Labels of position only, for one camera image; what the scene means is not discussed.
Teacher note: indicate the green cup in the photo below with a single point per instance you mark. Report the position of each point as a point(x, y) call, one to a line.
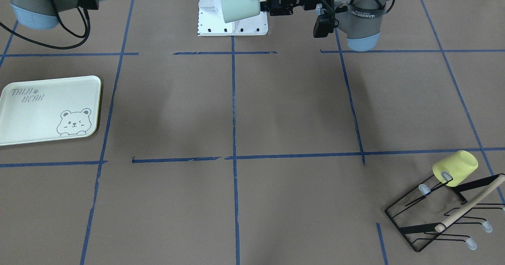
point(235, 10)

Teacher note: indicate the cream bear tray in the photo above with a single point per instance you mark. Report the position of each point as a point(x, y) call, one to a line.
point(48, 110)

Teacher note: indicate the yellow cup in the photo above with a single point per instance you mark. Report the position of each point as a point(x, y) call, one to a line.
point(453, 169)

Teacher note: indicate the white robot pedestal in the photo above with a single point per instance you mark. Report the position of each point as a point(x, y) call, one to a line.
point(210, 21)

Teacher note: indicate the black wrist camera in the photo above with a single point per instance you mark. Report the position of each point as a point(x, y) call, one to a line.
point(325, 24)

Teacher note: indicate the black wire cup rack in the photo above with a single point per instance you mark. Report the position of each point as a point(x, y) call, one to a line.
point(427, 212)

